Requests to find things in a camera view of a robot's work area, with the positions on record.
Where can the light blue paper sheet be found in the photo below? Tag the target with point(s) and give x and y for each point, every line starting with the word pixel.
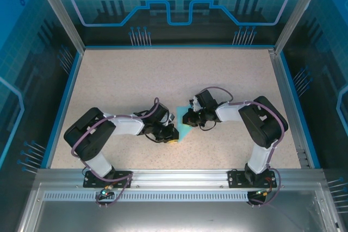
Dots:
pixel 182 131

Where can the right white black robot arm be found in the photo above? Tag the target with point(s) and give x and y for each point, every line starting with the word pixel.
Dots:
pixel 228 112

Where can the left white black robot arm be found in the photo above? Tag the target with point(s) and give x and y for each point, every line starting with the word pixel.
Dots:
pixel 127 127

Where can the sheet metal tray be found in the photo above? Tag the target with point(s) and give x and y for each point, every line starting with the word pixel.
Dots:
pixel 174 215

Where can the blue table edge strip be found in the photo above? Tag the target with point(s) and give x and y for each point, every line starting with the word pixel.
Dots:
pixel 63 107

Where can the blue printed right side panel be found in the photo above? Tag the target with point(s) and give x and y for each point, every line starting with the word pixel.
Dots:
pixel 326 52

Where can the blue printed left side panel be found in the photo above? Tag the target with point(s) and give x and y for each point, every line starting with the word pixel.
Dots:
pixel 19 66

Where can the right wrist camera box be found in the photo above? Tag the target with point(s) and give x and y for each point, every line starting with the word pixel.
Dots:
pixel 195 103

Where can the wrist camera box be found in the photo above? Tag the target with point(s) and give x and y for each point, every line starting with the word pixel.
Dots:
pixel 172 117
pixel 195 103

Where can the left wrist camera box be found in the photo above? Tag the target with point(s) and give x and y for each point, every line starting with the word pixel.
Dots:
pixel 172 117

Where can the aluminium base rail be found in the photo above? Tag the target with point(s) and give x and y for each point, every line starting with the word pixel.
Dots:
pixel 179 176

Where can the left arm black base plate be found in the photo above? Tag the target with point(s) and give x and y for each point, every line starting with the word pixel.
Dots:
pixel 122 175

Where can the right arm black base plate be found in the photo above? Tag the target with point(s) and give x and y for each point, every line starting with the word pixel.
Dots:
pixel 236 179

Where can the aluminium side rail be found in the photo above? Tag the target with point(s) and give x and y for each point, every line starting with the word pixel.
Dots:
pixel 285 93

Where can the right aluminium frame post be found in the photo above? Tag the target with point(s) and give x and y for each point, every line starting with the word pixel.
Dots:
pixel 299 12

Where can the aluminium frame post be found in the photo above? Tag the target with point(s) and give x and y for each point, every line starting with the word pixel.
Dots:
pixel 59 12
pixel 299 12

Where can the left aluminium frame post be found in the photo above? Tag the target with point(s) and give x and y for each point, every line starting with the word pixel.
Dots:
pixel 59 12

